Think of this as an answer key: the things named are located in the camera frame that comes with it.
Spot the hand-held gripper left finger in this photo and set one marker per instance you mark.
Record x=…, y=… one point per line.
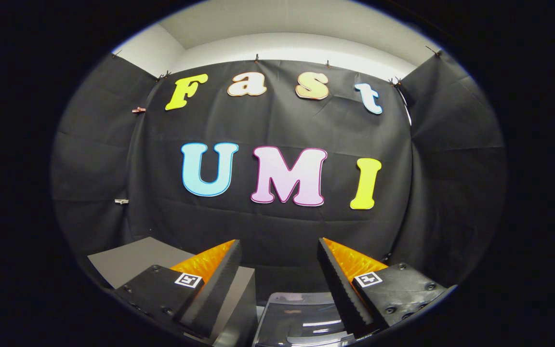
x=219, y=289

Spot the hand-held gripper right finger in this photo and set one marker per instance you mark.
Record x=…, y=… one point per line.
x=337, y=289

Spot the white clip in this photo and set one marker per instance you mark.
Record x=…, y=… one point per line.
x=121, y=201

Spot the black backdrop cloth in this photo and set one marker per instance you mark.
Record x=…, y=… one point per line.
x=282, y=125

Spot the pink clip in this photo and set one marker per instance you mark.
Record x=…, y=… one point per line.
x=138, y=110

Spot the row of black clips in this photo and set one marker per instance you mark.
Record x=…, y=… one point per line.
x=256, y=58

